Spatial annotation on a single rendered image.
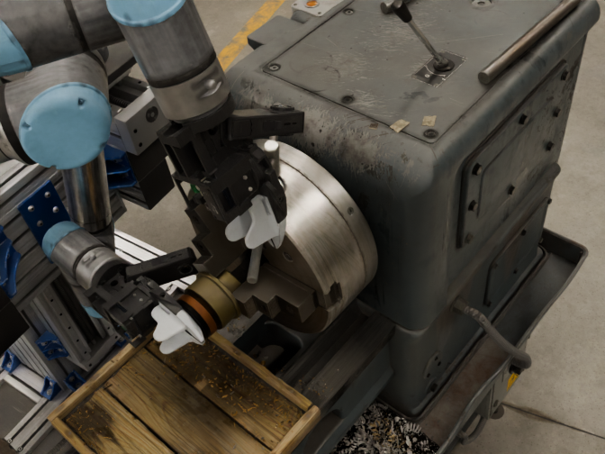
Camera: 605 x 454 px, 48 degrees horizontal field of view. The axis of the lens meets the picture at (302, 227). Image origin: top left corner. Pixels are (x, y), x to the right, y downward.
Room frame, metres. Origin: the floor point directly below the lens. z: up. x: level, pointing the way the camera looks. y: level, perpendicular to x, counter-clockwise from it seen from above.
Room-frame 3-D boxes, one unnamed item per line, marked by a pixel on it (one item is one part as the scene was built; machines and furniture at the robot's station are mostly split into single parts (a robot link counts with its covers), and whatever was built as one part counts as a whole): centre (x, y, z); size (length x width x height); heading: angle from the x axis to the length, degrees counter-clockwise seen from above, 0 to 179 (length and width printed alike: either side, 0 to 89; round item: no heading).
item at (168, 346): (0.60, 0.22, 1.07); 0.09 x 0.06 x 0.03; 41
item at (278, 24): (1.10, -0.01, 1.24); 0.09 x 0.08 x 0.03; 132
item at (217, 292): (0.65, 0.16, 1.08); 0.09 x 0.09 x 0.09; 42
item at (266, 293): (0.63, 0.04, 1.09); 0.12 x 0.11 x 0.05; 42
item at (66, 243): (0.80, 0.39, 1.08); 0.11 x 0.08 x 0.09; 41
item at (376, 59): (1.03, -0.24, 1.06); 0.59 x 0.48 x 0.39; 132
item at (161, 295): (0.65, 0.23, 1.10); 0.09 x 0.02 x 0.05; 41
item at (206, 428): (0.57, 0.25, 0.89); 0.36 x 0.30 x 0.04; 42
